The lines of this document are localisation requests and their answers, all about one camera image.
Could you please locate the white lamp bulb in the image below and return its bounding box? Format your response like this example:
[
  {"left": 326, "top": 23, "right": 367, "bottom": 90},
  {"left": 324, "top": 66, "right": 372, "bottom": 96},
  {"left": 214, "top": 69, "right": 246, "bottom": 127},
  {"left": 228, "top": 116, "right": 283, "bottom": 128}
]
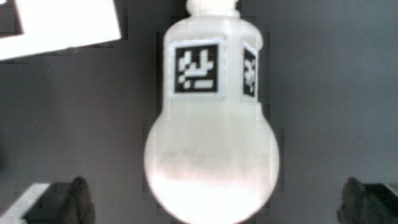
[{"left": 145, "top": 0, "right": 280, "bottom": 224}]

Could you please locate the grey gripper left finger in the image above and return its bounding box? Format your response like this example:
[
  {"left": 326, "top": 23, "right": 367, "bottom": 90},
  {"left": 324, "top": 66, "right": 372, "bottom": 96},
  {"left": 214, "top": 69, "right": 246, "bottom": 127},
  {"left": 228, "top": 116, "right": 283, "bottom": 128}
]
[{"left": 0, "top": 177, "right": 97, "bottom": 224}]

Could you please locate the white lamp base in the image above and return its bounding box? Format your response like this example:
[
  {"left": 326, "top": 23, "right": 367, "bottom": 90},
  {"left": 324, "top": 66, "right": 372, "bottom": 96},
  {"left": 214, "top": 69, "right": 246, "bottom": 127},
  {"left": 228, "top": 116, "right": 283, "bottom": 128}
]
[{"left": 0, "top": 0, "right": 122, "bottom": 61}]

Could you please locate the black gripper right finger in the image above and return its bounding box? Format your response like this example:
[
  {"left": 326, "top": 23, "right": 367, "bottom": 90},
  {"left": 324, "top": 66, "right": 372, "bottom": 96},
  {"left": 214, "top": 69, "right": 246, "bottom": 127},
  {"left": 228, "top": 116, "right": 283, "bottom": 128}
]
[{"left": 336, "top": 177, "right": 398, "bottom": 224}]

